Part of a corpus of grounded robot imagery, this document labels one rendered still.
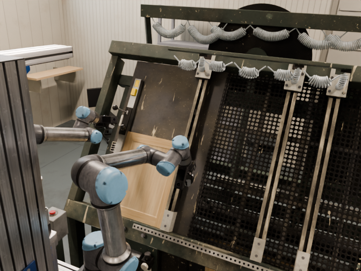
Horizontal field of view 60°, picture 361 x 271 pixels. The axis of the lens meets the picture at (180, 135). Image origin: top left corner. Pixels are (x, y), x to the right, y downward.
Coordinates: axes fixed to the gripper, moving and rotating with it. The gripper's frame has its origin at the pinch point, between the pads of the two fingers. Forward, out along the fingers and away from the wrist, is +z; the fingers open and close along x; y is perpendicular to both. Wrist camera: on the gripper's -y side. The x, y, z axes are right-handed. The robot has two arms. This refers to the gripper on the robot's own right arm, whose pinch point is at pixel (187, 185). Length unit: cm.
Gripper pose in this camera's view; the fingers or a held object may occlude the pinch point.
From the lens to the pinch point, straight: 170.0
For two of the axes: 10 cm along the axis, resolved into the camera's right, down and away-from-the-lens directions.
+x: -9.2, -1.9, 3.4
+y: 3.7, -7.2, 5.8
